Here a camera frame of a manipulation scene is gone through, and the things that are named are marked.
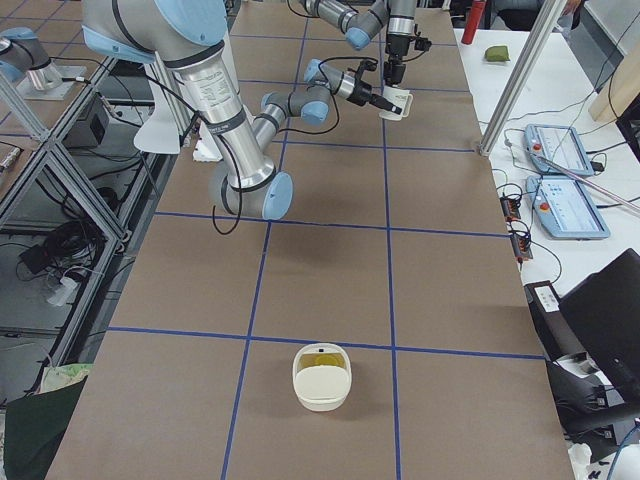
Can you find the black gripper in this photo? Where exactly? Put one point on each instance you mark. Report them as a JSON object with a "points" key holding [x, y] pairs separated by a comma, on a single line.
{"points": [[397, 45], [359, 93]]}

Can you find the black cable connector block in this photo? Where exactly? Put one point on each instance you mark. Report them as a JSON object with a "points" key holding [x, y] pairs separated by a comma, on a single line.
{"points": [[510, 208], [521, 245]]}

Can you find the cream bin with swing lid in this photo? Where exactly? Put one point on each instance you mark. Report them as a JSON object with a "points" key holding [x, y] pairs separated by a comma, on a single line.
{"points": [[321, 376]]}

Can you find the dark green cloth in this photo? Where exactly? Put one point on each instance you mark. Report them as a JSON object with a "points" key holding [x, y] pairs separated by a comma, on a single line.
{"points": [[34, 429]]}

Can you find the blue teach pendant near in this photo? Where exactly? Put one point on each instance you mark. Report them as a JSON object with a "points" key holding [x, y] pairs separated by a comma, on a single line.
{"points": [[565, 209]]}

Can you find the black office chair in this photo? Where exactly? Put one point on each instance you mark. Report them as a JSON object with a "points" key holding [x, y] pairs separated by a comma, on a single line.
{"points": [[603, 314]]}

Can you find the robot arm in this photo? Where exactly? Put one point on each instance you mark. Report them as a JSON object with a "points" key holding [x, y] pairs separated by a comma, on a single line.
{"points": [[360, 28], [188, 36]]}

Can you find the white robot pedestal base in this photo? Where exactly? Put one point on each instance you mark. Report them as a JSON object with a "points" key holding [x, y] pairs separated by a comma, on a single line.
{"points": [[161, 132]]}

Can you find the blue teach pendant far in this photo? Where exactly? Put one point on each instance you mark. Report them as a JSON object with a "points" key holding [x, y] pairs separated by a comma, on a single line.
{"points": [[559, 144]]}

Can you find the white mug with HOME text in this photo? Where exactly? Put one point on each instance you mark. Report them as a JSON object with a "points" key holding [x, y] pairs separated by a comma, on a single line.
{"points": [[401, 98]]}

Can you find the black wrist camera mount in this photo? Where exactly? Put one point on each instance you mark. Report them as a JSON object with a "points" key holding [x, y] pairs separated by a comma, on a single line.
{"points": [[421, 44]]}

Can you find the red bottle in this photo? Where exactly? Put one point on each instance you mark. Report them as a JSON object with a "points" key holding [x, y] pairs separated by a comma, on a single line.
{"points": [[473, 19]]}

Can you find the aluminium frame post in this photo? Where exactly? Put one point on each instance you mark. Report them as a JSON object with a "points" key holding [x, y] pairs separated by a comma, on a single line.
{"points": [[546, 20]]}

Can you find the green cloth pouch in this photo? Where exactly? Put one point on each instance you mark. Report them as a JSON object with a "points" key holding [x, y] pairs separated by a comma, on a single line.
{"points": [[497, 54]]}

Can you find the black box with label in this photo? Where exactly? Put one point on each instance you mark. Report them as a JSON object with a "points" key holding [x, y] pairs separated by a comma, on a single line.
{"points": [[557, 338]]}

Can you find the blue teach pendant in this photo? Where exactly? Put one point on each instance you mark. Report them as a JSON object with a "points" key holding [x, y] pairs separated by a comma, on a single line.
{"points": [[559, 144], [565, 209]]}

